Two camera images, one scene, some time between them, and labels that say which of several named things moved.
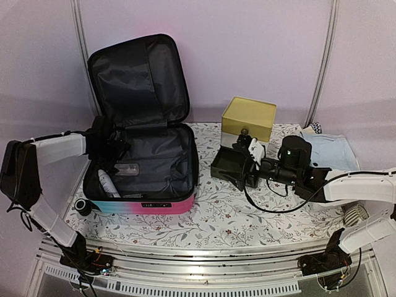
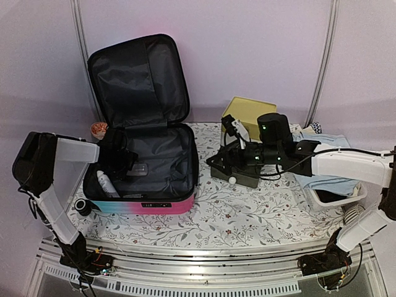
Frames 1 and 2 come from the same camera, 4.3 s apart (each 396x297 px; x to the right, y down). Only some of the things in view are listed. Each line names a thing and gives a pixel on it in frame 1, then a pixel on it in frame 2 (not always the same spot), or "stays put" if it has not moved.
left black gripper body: x=111 y=153 to x=122 y=163
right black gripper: x=239 y=180 to x=226 y=169
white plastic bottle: x=107 y=185 stays put
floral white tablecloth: x=258 y=215 stays put
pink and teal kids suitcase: x=141 y=90 stays put
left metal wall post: x=77 y=17 stays put
